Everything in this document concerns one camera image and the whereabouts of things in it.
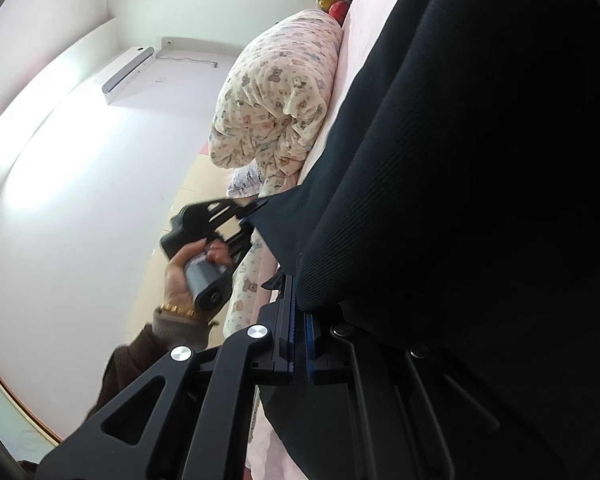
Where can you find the red plush toy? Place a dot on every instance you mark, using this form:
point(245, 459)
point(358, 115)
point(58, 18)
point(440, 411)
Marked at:
point(338, 9)

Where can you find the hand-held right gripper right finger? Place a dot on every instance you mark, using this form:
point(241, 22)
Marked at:
point(310, 347)

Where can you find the bear print quilt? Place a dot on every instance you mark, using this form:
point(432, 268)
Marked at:
point(280, 90)

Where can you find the purple print cloth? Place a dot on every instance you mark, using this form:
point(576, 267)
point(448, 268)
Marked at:
point(245, 182)

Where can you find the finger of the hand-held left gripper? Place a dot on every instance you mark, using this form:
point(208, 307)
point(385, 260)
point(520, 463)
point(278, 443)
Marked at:
point(225, 202)
point(255, 207)

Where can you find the black pants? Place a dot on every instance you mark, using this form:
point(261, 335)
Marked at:
point(455, 160)

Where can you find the bear print bed sheet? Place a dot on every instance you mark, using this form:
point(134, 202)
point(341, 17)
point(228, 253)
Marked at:
point(250, 285)

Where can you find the pink bed blanket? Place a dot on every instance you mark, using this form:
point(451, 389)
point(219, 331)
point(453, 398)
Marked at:
point(375, 15)

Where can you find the person's left hand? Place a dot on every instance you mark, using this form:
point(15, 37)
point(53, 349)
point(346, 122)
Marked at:
point(177, 280)

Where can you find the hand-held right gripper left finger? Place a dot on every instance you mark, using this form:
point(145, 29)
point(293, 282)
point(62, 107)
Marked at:
point(290, 342)

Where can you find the white air conditioner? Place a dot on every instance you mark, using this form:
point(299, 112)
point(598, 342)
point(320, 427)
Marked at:
point(129, 74)

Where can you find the wooden frame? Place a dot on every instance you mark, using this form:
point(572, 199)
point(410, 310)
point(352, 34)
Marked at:
point(20, 402)

